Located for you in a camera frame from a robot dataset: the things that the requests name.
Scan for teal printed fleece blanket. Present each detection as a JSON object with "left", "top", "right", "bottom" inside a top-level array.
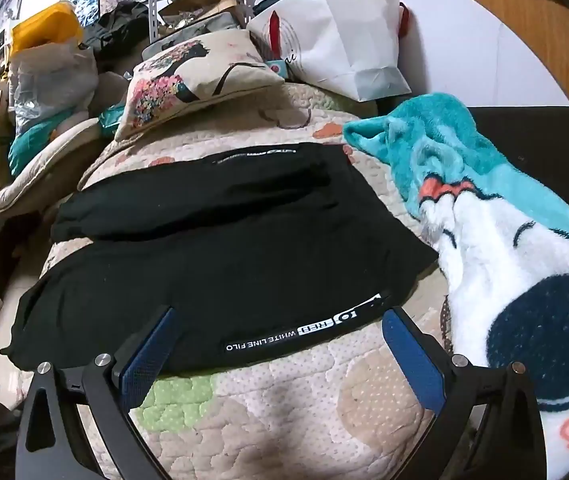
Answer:
[{"left": 343, "top": 92, "right": 569, "bottom": 480}]

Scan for dark cloth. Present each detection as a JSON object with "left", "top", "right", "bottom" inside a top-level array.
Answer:
[{"left": 253, "top": 0, "right": 290, "bottom": 16}]

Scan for clear plastic bag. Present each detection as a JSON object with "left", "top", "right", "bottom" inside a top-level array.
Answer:
[{"left": 8, "top": 42, "right": 99, "bottom": 133}]

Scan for black pants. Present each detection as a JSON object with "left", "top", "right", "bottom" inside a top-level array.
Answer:
[{"left": 0, "top": 142, "right": 440, "bottom": 376}]

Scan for teal knitted cloth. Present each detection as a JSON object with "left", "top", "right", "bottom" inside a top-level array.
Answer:
[{"left": 8, "top": 110, "right": 72, "bottom": 176}]

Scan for yellow bag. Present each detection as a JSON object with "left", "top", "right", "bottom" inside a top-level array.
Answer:
[{"left": 10, "top": 2, "right": 85, "bottom": 56}]

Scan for teal tissue packet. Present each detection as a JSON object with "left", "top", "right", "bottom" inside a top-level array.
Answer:
[{"left": 98, "top": 104, "right": 128, "bottom": 139}]

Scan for floral printed cushion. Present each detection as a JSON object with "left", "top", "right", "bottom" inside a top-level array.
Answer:
[{"left": 114, "top": 29, "right": 287, "bottom": 143}]

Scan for metal shelf rack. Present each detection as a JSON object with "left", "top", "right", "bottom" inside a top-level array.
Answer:
[{"left": 147, "top": 0, "right": 245, "bottom": 46}]

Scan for heart-patterned quilt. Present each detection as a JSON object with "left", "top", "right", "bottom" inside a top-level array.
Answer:
[{"left": 39, "top": 82, "right": 465, "bottom": 480}]

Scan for flat brown cardboard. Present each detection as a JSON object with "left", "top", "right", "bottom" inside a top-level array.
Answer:
[{"left": 159, "top": 0, "right": 245, "bottom": 21}]

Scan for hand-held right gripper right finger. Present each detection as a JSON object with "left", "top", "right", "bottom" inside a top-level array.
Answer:
[{"left": 381, "top": 306, "right": 552, "bottom": 480}]

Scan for wooden door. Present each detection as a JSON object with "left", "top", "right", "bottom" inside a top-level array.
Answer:
[{"left": 404, "top": 0, "right": 569, "bottom": 107}]

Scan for dark sofa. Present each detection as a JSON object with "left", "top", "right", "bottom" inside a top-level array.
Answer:
[{"left": 467, "top": 105, "right": 569, "bottom": 251}]

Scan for beige padded mat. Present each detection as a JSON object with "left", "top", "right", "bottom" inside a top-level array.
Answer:
[{"left": 0, "top": 117, "right": 115, "bottom": 216}]

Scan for white paper bag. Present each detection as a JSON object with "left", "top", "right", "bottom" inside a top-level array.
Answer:
[{"left": 246, "top": 0, "right": 412, "bottom": 103}]

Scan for black bag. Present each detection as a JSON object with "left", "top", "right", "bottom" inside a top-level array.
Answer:
[{"left": 87, "top": 2, "right": 152, "bottom": 56}]

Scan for grey bag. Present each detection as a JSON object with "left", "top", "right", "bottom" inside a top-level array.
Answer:
[{"left": 162, "top": 12, "right": 242, "bottom": 43}]

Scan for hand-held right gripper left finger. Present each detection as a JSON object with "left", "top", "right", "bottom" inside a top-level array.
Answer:
[{"left": 14, "top": 305, "right": 176, "bottom": 480}]

